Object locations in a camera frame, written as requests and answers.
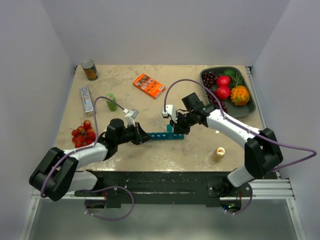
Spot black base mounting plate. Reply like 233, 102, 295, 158
75, 171, 252, 209

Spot teal weekly pill organizer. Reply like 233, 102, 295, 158
147, 124, 185, 141

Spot purple cable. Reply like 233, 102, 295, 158
163, 78, 318, 216
39, 96, 136, 222

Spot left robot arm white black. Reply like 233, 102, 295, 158
29, 118, 152, 201

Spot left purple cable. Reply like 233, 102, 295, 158
39, 96, 136, 222

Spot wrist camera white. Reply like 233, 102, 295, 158
161, 104, 178, 123
123, 108, 139, 126

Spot green cylindrical container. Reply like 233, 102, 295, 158
105, 93, 118, 112

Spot green lime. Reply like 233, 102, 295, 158
222, 69, 237, 78

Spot aluminium frame rail front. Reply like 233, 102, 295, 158
20, 179, 306, 240

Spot orange cardboard box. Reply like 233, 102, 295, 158
133, 73, 166, 99

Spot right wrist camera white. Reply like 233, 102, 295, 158
161, 104, 178, 123

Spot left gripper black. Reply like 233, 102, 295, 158
115, 122, 153, 145

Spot red pomegranate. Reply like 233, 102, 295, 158
215, 85, 231, 101
216, 75, 231, 87

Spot dark grey fruit tray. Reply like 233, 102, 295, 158
199, 66, 256, 118

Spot silver toothpaste box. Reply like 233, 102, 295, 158
80, 85, 94, 117

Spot aluminium frame rail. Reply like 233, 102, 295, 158
20, 179, 306, 240
245, 66, 267, 129

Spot dark purple grape bunch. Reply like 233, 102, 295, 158
201, 71, 228, 113

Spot tin can fruit label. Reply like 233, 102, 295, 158
81, 59, 99, 81

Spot aluminium frame rail right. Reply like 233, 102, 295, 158
245, 66, 267, 129

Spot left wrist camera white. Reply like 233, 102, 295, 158
123, 108, 139, 126

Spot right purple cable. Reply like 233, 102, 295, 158
163, 78, 318, 216

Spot clear pill bottle yellow capsules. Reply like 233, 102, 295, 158
211, 147, 226, 163

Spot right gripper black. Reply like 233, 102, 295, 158
169, 111, 196, 136

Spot upper red pomegranate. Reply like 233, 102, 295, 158
216, 75, 231, 87

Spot orange spiky kiwano fruit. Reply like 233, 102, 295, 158
230, 85, 251, 106

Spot lower red pomegranate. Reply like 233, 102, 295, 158
215, 85, 231, 101

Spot red cherry bunch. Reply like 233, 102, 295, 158
71, 119, 97, 149

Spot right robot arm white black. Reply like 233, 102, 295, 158
162, 93, 283, 197

